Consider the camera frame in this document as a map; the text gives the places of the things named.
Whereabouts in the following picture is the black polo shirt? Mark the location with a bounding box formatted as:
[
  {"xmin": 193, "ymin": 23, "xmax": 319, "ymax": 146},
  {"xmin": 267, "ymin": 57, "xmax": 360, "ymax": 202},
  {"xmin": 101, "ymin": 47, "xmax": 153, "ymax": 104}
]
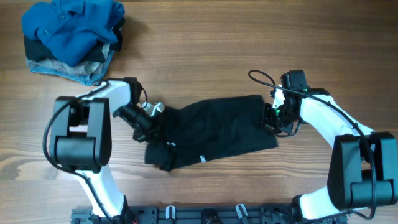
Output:
[{"xmin": 144, "ymin": 95, "xmax": 278, "ymax": 172}]

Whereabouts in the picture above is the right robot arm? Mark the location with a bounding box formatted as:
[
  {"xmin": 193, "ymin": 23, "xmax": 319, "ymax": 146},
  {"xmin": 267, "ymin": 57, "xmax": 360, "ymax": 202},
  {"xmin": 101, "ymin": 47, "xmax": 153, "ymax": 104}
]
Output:
[{"xmin": 264, "ymin": 70, "xmax": 397, "ymax": 223}]

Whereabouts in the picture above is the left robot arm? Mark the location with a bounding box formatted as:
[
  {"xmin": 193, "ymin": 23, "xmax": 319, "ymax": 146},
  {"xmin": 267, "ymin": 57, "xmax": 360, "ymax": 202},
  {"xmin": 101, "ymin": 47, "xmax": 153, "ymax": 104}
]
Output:
[{"xmin": 42, "ymin": 77, "xmax": 165, "ymax": 223}]

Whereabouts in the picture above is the light blue denim garment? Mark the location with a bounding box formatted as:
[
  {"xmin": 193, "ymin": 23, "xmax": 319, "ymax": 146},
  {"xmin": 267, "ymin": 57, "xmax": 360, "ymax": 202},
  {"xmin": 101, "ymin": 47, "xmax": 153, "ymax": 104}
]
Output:
[{"xmin": 28, "ymin": 50, "xmax": 115, "ymax": 86}]

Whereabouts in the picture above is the beige folded garment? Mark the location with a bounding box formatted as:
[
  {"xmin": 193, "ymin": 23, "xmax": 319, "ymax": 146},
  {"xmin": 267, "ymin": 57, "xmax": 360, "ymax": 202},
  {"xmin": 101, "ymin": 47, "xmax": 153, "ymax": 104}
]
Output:
[{"xmin": 26, "ymin": 58, "xmax": 104, "ymax": 75}]

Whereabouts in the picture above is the blue button shirt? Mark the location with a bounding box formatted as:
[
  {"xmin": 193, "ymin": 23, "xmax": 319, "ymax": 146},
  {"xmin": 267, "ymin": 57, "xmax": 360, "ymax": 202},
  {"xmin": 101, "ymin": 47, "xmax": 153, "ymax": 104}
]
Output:
[{"xmin": 22, "ymin": 0, "xmax": 125, "ymax": 67}]

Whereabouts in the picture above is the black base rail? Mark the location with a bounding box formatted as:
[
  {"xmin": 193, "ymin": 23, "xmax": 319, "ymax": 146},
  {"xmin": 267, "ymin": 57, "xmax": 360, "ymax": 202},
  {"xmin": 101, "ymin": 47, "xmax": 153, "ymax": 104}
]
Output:
[{"xmin": 70, "ymin": 203, "xmax": 348, "ymax": 224}]

